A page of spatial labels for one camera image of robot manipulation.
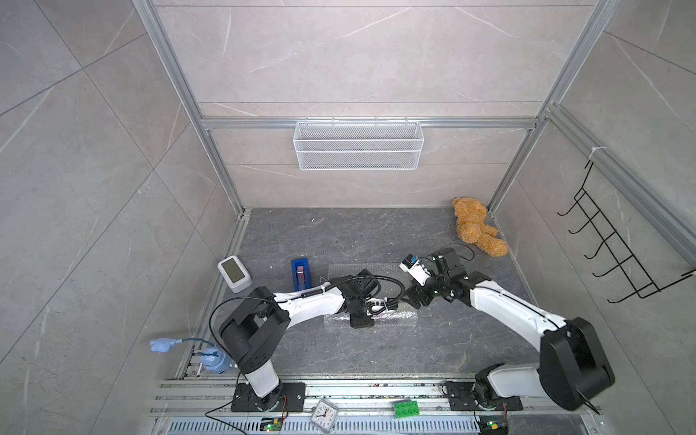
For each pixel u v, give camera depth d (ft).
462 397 2.40
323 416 2.26
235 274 3.13
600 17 2.29
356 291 2.23
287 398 2.40
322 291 1.87
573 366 1.36
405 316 2.74
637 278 2.04
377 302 2.45
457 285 2.08
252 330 1.52
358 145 3.30
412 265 2.49
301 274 3.02
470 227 3.10
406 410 2.25
